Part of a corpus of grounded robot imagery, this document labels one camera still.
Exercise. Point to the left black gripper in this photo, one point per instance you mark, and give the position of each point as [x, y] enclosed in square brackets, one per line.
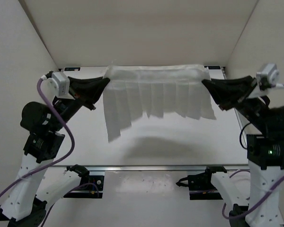
[96, 88]

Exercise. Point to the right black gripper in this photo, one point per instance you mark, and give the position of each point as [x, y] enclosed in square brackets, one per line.
[231, 91]

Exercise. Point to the white pleated skirt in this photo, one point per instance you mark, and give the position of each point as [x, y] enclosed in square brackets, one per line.
[154, 91]

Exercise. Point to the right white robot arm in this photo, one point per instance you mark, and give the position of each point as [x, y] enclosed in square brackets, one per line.
[265, 151]

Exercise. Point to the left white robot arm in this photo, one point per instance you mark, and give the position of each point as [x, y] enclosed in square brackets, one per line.
[26, 205]

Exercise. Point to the left blue table label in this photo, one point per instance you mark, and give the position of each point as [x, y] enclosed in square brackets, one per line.
[71, 69]

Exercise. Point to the blue table label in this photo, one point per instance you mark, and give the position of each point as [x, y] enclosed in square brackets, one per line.
[214, 67]
[71, 69]

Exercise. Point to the right blue table label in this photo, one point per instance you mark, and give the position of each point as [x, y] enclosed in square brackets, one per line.
[214, 67]

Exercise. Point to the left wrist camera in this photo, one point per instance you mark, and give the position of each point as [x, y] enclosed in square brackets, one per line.
[58, 83]

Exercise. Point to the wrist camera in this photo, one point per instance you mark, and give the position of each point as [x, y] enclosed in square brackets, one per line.
[267, 75]
[58, 83]

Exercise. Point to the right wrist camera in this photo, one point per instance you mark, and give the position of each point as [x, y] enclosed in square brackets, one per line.
[267, 75]

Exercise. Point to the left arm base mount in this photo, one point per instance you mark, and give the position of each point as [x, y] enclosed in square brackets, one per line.
[91, 183]

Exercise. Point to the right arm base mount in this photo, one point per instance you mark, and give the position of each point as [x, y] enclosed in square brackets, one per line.
[200, 186]

